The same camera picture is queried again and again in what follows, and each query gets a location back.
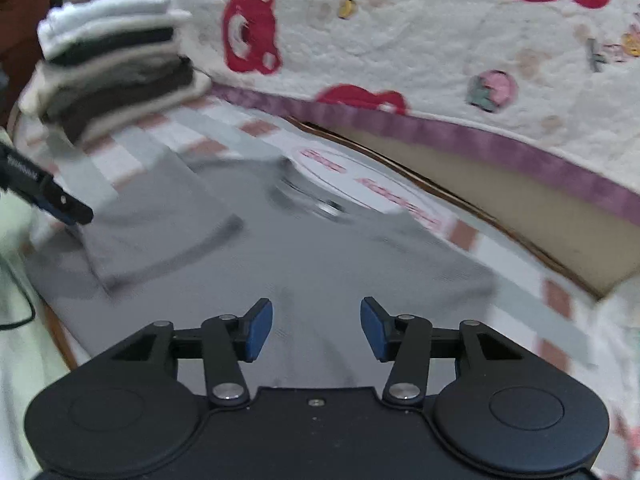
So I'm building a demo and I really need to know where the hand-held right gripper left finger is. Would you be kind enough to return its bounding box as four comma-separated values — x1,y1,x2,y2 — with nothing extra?
111,297,274,407

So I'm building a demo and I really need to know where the white bear printed blanket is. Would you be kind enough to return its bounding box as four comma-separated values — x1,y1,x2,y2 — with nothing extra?
142,0,640,226

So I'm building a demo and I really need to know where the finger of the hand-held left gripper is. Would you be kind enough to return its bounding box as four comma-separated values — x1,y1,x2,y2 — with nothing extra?
0,142,95,226

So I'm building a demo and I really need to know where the black cable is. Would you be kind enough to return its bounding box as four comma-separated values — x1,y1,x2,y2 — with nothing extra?
0,255,36,332

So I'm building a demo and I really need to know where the grey t-shirt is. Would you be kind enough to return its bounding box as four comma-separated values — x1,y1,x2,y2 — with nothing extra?
25,152,501,396

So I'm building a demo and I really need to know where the brown wooden furniture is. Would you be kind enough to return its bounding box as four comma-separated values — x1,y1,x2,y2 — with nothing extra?
0,0,53,126

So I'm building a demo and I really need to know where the beige mattress side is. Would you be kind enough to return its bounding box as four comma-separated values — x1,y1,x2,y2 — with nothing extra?
287,115,640,301

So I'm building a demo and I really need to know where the light green cloth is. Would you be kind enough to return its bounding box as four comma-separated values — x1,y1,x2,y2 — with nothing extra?
0,127,78,480

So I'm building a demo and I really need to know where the stack of folded clothes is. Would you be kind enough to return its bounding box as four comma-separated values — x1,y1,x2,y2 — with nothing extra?
17,0,213,145

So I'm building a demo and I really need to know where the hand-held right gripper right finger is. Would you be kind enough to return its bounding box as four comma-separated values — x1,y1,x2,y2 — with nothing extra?
360,296,526,406

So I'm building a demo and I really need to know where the checked grey pink bed sheet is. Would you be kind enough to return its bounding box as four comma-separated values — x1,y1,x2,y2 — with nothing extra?
10,92,601,376

